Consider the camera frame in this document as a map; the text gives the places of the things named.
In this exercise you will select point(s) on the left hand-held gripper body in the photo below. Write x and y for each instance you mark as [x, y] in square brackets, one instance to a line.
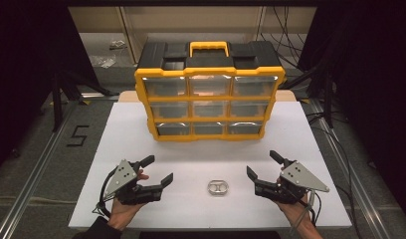
[123, 177]

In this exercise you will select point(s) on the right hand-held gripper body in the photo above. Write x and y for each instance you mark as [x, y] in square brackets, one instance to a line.
[297, 176]

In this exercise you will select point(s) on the clear plastic drawer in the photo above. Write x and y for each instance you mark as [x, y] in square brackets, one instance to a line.
[210, 85]
[208, 128]
[250, 109]
[210, 109]
[244, 128]
[169, 110]
[254, 86]
[173, 129]
[164, 87]

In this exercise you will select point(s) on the yellow black drawer organizer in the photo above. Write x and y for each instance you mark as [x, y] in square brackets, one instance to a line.
[211, 70]

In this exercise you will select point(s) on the person's left hand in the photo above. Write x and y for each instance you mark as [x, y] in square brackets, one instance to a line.
[123, 214]

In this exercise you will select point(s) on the person's right hand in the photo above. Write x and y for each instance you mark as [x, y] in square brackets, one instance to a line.
[299, 212]

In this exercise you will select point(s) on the black metal stand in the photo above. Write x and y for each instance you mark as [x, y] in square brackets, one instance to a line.
[57, 103]

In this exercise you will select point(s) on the large clear plastic bag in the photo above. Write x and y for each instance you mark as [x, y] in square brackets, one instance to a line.
[103, 61]

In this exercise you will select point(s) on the black curtain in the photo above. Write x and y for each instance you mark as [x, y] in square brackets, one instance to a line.
[373, 83]
[22, 66]

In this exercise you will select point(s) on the small clear plastic bag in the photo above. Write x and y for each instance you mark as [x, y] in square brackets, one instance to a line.
[117, 44]

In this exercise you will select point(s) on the aluminium floor rail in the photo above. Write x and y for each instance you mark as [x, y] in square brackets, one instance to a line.
[353, 186]
[32, 181]

